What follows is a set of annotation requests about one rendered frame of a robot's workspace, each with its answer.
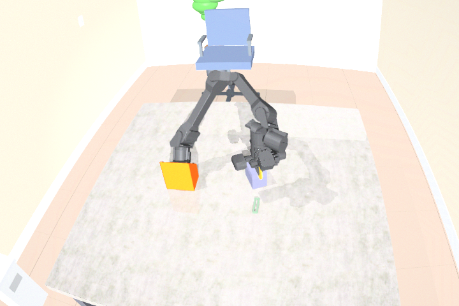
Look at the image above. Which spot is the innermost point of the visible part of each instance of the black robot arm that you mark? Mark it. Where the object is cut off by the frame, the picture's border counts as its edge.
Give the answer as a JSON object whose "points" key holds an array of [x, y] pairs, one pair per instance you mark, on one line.
{"points": [[265, 132]]}

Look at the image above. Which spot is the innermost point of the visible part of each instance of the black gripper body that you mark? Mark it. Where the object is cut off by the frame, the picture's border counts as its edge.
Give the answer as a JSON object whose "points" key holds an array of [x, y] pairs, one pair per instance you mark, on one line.
{"points": [[240, 161]]}

